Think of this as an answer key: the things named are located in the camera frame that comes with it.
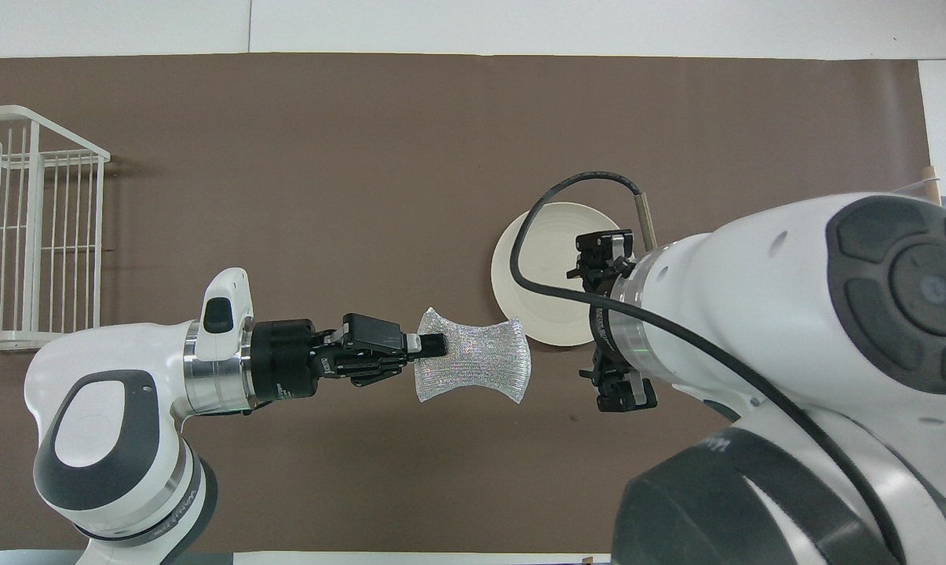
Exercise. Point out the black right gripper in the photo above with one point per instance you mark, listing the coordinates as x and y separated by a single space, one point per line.
606 329

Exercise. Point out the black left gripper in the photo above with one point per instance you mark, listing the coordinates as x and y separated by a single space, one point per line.
284 361

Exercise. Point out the silver mesh sponge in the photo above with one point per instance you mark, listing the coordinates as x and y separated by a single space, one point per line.
480 361

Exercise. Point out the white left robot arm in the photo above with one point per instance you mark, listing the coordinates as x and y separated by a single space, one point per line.
88 471

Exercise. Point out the cream round plate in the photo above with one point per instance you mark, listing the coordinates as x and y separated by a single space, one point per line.
551 251

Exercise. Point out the brown table mat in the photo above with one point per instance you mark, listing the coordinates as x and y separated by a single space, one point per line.
363 157

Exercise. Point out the white cup rack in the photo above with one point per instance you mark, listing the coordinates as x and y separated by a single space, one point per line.
931 184

